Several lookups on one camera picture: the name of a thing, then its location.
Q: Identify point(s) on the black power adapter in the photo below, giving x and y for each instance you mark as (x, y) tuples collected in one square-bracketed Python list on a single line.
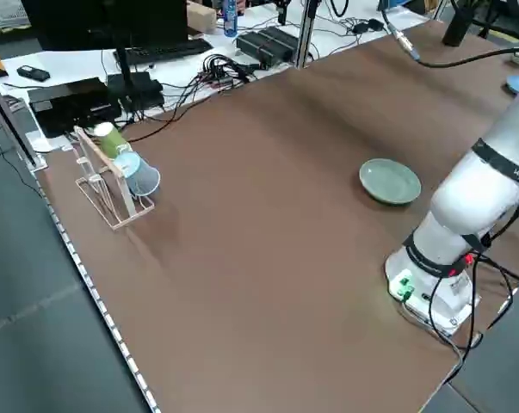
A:
[(366, 26)]

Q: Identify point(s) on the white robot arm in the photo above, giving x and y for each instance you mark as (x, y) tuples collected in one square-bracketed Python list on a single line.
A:
[(465, 193)]

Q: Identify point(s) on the wooden cup rack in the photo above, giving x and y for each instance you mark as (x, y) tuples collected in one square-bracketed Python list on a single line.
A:
[(129, 198)]

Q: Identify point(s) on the black remote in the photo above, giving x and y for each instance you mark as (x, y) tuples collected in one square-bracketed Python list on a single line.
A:
[(33, 73)]

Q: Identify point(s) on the cardboard box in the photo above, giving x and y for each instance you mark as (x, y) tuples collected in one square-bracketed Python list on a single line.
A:
[(201, 19)]

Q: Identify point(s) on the blue paper cup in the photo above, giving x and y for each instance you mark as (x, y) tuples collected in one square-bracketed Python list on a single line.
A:
[(140, 176)]

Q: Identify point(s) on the black computer monitor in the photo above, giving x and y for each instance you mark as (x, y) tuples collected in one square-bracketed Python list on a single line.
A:
[(104, 21)]

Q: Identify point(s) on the black finned power unit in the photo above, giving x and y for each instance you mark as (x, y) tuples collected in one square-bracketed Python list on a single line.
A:
[(263, 45)]

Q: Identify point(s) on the green paper cup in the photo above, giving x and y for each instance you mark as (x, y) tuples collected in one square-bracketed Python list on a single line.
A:
[(110, 139)]

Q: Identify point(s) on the aluminium frame post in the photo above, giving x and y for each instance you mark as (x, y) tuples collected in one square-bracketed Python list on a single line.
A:
[(306, 34)]

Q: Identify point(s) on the small black electronics box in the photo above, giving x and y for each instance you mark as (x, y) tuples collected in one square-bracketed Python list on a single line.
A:
[(143, 92)]

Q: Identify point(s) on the large black electronics box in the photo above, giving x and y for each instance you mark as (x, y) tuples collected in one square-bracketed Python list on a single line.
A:
[(74, 103)]

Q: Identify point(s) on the white desk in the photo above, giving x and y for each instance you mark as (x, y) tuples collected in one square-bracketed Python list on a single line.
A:
[(87, 64)]

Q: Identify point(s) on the black keyboard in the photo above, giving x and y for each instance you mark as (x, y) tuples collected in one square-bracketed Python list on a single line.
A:
[(168, 49)]

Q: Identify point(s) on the blue water bottle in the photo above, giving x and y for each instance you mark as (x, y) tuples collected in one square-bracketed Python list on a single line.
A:
[(230, 19)]

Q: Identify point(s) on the green plate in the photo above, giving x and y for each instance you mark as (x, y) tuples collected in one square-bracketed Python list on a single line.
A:
[(390, 180)]

